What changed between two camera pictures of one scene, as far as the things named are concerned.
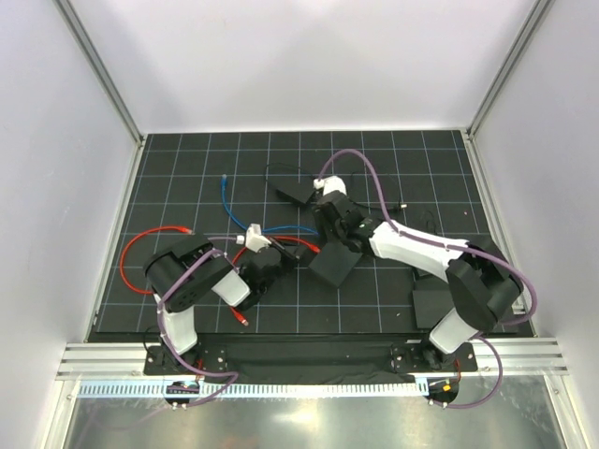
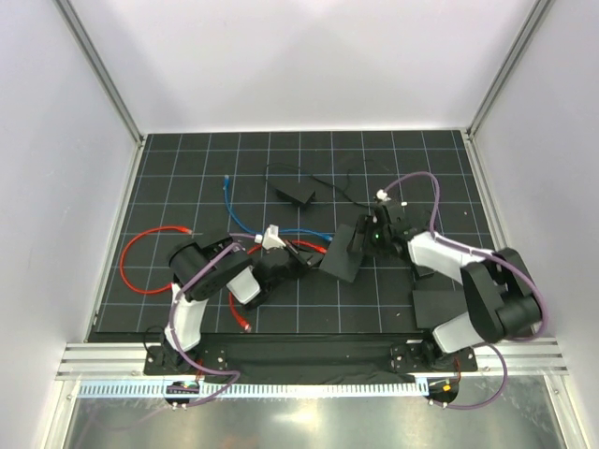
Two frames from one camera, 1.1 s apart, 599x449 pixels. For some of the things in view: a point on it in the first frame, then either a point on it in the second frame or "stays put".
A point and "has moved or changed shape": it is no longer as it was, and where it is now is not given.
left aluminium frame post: (99, 69) stays put
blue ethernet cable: (224, 185) has moved or changed shape
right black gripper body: (330, 232) -> (379, 245)
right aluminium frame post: (537, 12) stays put
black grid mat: (309, 233) stays put
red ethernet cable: (182, 229) stays put
